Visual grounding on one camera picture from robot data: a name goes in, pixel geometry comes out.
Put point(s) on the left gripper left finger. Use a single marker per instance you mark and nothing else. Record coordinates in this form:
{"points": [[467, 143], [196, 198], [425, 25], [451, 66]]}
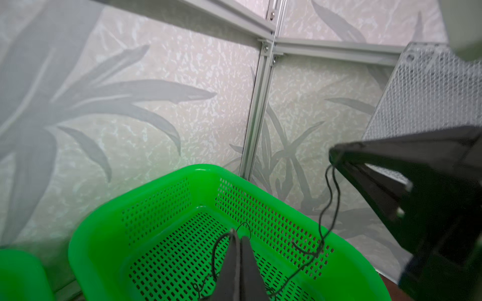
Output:
{"points": [[228, 281]]}

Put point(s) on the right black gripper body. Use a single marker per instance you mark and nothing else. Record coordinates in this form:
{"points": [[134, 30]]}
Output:
{"points": [[441, 225]]}

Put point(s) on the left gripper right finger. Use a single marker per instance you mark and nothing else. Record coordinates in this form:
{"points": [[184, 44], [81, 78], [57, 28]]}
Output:
{"points": [[252, 286]]}

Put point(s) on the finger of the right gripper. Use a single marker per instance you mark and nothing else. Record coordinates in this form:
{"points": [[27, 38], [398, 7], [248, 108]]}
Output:
{"points": [[390, 199], [406, 148]]}

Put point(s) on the right green plastic basket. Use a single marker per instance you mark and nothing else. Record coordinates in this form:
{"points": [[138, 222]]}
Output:
{"points": [[161, 240]]}

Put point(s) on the green plastic basket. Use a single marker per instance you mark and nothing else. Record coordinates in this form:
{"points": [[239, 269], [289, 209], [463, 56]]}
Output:
{"points": [[23, 277], [161, 240]]}

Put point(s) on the middle green plastic basket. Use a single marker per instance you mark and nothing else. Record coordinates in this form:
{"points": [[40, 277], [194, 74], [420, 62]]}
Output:
{"points": [[23, 277]]}

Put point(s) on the white wire mesh basket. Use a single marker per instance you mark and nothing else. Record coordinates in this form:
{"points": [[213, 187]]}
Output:
{"points": [[430, 89]]}

